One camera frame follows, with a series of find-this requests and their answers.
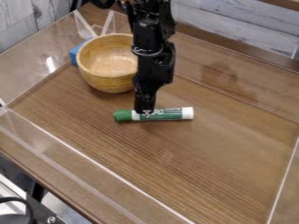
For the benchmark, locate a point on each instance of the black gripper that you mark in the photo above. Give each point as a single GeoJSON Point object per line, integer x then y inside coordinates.
{"type": "Point", "coordinates": [154, 73]}

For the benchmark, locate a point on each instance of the green Expo marker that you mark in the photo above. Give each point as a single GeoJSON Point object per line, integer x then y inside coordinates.
{"type": "Point", "coordinates": [160, 114]}

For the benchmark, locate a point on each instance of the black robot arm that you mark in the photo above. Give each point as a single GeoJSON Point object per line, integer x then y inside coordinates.
{"type": "Point", "coordinates": [152, 26]}

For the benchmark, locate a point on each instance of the brown wooden bowl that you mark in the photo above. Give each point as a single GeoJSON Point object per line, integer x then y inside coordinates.
{"type": "Point", "coordinates": [106, 64]}

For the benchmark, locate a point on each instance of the blue block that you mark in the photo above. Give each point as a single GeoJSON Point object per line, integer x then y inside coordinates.
{"type": "Point", "coordinates": [73, 52]}

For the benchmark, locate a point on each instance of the clear acrylic stand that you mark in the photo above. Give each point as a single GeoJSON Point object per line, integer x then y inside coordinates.
{"type": "Point", "coordinates": [93, 30]}

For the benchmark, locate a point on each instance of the black metal bracket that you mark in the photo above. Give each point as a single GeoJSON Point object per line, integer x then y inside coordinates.
{"type": "Point", "coordinates": [41, 214]}

